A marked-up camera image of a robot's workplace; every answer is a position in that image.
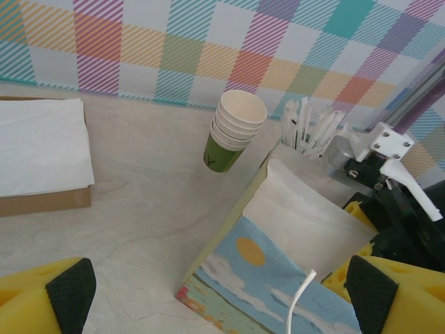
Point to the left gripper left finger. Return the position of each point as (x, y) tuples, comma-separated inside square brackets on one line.
[(24, 306)]

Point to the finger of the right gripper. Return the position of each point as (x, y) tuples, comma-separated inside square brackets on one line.
[(353, 208), (337, 282)]

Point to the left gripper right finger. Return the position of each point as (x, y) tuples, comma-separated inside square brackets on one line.
[(417, 306)]

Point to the printed paper carry bag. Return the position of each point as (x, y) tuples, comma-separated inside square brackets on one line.
[(250, 278)]

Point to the brown cardboard box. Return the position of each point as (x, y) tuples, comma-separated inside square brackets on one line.
[(45, 207)]

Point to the green paper cup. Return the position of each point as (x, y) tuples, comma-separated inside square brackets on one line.
[(243, 108), (233, 140), (222, 160), (235, 134), (230, 147), (238, 127)]

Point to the aluminium frame post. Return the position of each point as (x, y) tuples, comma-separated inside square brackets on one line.
[(422, 94)]

